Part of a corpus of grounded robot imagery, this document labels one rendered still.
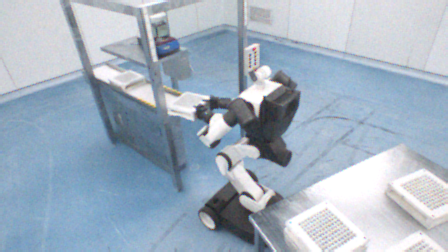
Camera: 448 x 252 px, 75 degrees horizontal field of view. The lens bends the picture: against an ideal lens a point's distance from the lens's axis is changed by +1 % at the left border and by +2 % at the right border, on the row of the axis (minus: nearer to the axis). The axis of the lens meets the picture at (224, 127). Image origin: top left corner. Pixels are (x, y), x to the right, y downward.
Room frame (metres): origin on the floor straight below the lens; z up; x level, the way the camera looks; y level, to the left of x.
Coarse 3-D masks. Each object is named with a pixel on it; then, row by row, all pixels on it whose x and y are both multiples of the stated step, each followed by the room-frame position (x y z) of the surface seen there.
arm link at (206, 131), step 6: (222, 120) 1.31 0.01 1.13; (204, 126) 1.40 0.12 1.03; (210, 126) 1.37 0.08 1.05; (216, 126) 1.31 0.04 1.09; (222, 126) 1.29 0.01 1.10; (228, 126) 1.29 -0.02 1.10; (198, 132) 1.39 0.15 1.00; (204, 132) 1.33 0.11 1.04; (210, 132) 1.31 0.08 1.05; (216, 132) 1.29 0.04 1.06; (222, 132) 1.29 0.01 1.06; (210, 138) 1.30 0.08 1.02; (216, 138) 1.30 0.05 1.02; (210, 144) 1.31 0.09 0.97; (216, 144) 1.30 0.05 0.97
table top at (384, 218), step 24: (360, 168) 1.19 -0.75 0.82; (384, 168) 1.18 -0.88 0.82; (408, 168) 1.17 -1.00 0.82; (432, 168) 1.16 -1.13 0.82; (312, 192) 1.04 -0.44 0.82; (336, 192) 1.03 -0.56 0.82; (360, 192) 1.02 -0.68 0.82; (264, 216) 0.91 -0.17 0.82; (288, 216) 0.90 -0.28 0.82; (360, 216) 0.87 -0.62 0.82; (384, 216) 0.87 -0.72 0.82; (408, 216) 0.86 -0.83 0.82; (264, 240) 0.79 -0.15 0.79; (288, 240) 0.77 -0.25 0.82; (384, 240) 0.74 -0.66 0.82
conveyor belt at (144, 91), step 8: (96, 72) 2.86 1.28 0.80; (104, 72) 2.84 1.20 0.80; (112, 72) 2.83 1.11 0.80; (120, 72) 2.82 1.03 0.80; (104, 80) 2.65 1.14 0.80; (136, 88) 2.43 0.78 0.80; (144, 88) 2.42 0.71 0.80; (136, 96) 2.28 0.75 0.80; (144, 96) 2.26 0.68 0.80; (152, 96) 2.25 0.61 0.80; (168, 96) 2.24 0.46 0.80; (176, 96) 2.23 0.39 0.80; (152, 104) 2.12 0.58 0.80; (168, 104) 2.10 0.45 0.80
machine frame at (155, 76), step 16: (64, 0) 2.60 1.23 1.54; (80, 0) 2.36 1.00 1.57; (96, 0) 2.19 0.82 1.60; (112, 0) 2.11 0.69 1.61; (160, 0) 2.02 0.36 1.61; (144, 32) 1.84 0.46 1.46; (240, 32) 2.56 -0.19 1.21; (80, 48) 2.61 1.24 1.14; (144, 48) 1.87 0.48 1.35; (240, 48) 2.56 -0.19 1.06; (240, 64) 2.57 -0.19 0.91; (160, 80) 1.87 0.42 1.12; (176, 80) 3.33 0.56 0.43; (240, 80) 2.57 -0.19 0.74; (96, 96) 2.60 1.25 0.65; (160, 96) 1.85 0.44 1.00; (160, 112) 1.85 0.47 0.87; (240, 128) 2.58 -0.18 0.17; (176, 160) 1.87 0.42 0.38; (176, 176) 1.85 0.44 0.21
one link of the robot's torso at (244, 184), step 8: (216, 160) 1.62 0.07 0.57; (224, 160) 1.58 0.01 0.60; (240, 160) 1.69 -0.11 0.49; (224, 168) 1.57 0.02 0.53; (232, 168) 1.61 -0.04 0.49; (240, 168) 1.63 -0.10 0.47; (232, 176) 1.57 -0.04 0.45; (240, 176) 1.57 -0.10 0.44; (248, 176) 1.59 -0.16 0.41; (240, 184) 1.54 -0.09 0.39; (248, 184) 1.54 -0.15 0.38; (256, 184) 1.56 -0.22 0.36; (240, 192) 1.54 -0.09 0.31; (248, 192) 1.49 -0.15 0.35; (256, 192) 1.50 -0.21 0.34; (264, 192) 1.53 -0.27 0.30; (256, 200) 1.45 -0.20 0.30
